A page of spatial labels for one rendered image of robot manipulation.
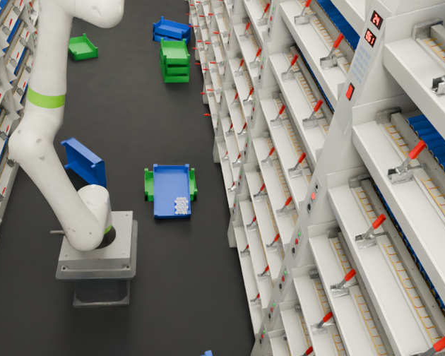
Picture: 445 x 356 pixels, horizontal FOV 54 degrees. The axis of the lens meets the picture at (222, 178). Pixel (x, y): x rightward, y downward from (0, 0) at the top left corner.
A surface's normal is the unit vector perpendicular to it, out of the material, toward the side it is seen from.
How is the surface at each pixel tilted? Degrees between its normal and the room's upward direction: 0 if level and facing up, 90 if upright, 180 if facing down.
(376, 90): 90
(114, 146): 0
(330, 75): 19
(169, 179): 26
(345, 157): 90
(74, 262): 86
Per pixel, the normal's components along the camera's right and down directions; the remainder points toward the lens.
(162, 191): 0.16, -0.36
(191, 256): 0.11, -0.73
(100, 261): 0.11, 0.68
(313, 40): -0.21, -0.70
